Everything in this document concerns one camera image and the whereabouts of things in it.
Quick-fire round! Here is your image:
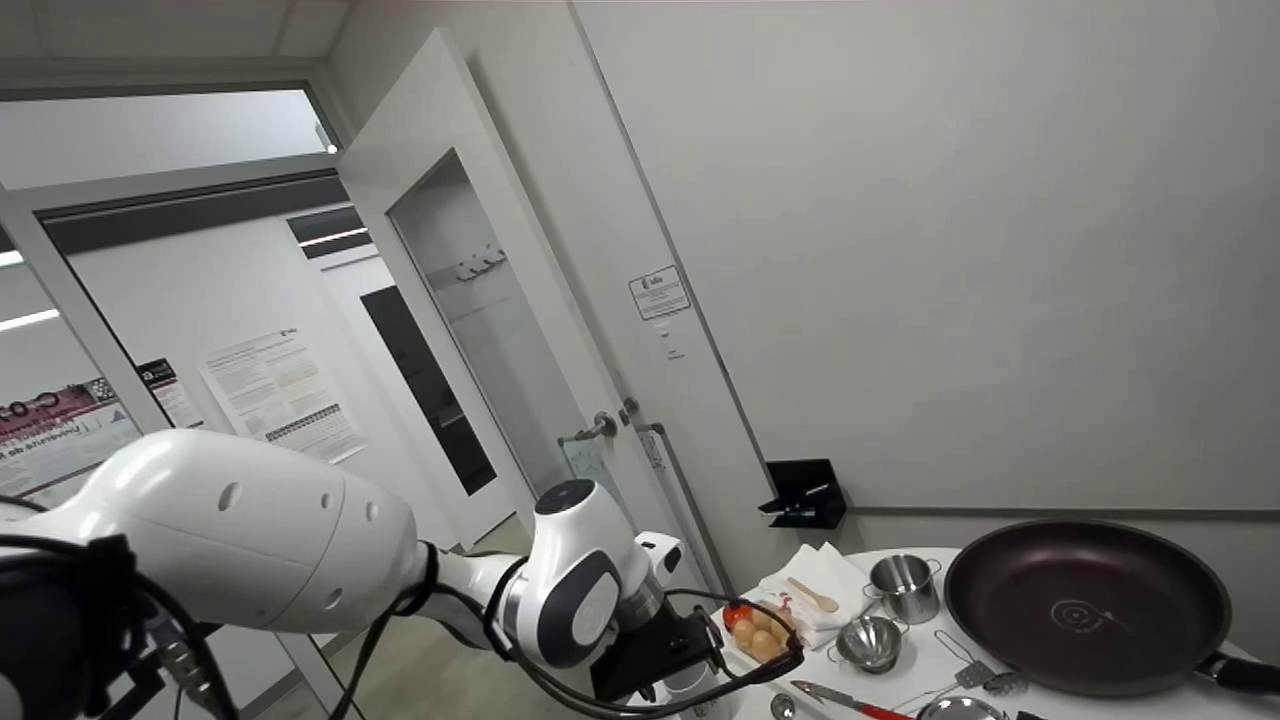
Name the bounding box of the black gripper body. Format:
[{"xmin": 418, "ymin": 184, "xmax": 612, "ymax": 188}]
[{"xmin": 592, "ymin": 609, "xmax": 736, "ymax": 705}]

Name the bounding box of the small steel bowl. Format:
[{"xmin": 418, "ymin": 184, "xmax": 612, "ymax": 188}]
[{"xmin": 833, "ymin": 611, "xmax": 908, "ymax": 675}]

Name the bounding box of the brown egg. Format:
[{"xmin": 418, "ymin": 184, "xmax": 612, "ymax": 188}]
[
  {"xmin": 756, "ymin": 622, "xmax": 801, "ymax": 670},
  {"xmin": 728, "ymin": 617, "xmax": 768, "ymax": 663}
]

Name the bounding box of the small wooden utensil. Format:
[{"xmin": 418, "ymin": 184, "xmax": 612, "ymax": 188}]
[{"xmin": 779, "ymin": 578, "xmax": 841, "ymax": 622}]

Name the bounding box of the steel cup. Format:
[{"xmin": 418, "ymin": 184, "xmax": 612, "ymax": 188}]
[{"xmin": 868, "ymin": 553, "xmax": 945, "ymax": 630}]

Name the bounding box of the small metal scoop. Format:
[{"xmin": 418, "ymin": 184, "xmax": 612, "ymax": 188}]
[{"xmin": 933, "ymin": 625, "xmax": 1031, "ymax": 695}]

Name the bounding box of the white bordered door sticker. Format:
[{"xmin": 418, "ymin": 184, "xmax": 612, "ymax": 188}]
[{"xmin": 624, "ymin": 259, "xmax": 696, "ymax": 325}]

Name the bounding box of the dark frying pan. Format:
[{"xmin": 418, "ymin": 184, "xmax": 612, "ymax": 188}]
[{"xmin": 939, "ymin": 515, "xmax": 1280, "ymax": 705}]

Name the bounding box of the metal hook rack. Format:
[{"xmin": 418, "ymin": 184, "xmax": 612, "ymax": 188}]
[{"xmin": 442, "ymin": 247, "xmax": 513, "ymax": 294}]

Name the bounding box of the white paper notice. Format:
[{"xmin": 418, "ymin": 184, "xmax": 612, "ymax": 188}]
[{"xmin": 197, "ymin": 325, "xmax": 369, "ymax": 469}]

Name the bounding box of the poster with red header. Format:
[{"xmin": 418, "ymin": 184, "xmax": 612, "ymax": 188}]
[{"xmin": 0, "ymin": 375, "xmax": 145, "ymax": 501}]

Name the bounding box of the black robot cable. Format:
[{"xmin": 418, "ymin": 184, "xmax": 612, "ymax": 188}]
[{"xmin": 333, "ymin": 572, "xmax": 810, "ymax": 720}]

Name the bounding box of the black box on wall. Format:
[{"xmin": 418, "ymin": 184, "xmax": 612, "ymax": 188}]
[{"xmin": 756, "ymin": 456, "xmax": 852, "ymax": 533}]

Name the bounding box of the metal door handle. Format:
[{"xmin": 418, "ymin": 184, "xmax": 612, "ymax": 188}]
[{"xmin": 556, "ymin": 395, "xmax": 645, "ymax": 451}]

